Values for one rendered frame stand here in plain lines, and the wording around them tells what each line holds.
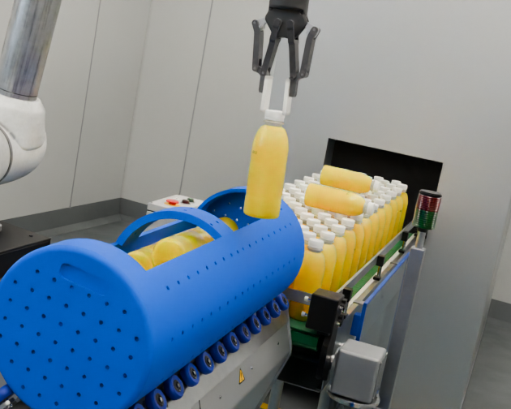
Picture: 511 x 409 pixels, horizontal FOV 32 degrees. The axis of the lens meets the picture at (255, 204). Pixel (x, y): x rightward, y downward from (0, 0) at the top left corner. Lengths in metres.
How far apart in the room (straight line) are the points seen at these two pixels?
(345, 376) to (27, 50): 1.10
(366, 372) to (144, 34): 4.98
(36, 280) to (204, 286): 0.30
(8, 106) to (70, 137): 4.29
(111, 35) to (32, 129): 4.49
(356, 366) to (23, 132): 0.99
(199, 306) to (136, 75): 5.51
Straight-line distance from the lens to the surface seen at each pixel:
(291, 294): 2.31
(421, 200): 2.48
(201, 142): 6.78
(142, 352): 1.37
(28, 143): 2.11
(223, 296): 1.63
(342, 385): 2.34
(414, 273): 2.52
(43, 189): 6.23
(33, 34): 2.08
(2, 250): 1.95
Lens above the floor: 1.59
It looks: 11 degrees down
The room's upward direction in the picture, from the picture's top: 11 degrees clockwise
